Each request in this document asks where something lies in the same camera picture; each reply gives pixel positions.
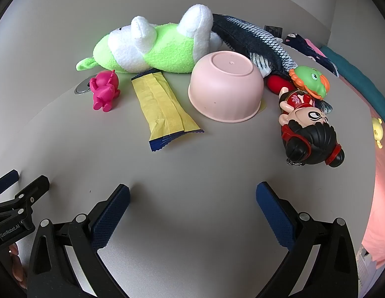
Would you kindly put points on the black-haired doll figure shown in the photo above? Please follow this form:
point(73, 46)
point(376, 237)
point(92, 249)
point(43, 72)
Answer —
point(313, 133)

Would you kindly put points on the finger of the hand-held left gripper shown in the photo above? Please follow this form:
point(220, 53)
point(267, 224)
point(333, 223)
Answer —
point(32, 191)
point(7, 180)

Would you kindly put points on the silver desk grommet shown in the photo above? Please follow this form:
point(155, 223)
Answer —
point(81, 87)

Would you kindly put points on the magenta plastic toy figure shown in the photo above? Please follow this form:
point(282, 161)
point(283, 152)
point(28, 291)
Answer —
point(102, 91)

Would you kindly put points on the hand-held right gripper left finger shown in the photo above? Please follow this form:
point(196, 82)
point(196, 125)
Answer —
point(113, 214)

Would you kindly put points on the yellow plush duck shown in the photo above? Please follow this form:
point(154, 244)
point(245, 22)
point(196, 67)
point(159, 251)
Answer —
point(377, 128)

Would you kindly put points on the person's left hand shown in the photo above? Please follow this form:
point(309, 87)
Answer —
point(17, 270)

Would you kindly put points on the red plush piece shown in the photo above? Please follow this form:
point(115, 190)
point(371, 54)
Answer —
point(276, 83)

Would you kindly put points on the dark flat tablet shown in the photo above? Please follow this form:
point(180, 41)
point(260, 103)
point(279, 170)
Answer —
point(273, 29)

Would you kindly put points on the teal pillow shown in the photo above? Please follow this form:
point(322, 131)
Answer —
point(360, 77)

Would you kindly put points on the dark scaly fish plush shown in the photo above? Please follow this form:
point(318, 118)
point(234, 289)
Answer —
point(257, 37)

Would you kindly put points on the green frog toy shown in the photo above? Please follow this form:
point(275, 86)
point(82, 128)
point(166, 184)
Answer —
point(310, 79)

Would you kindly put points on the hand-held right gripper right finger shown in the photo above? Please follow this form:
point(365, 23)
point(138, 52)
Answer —
point(274, 215)

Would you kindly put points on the yellow snack packet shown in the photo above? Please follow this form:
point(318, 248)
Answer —
point(161, 105)

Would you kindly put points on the pink bed sheet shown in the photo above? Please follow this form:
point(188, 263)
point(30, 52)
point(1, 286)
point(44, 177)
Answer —
point(378, 192)

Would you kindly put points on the green and white plush toy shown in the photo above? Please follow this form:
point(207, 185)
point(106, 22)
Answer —
point(167, 49)

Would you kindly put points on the pink plastic bowl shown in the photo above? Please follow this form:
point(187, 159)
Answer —
point(226, 83)

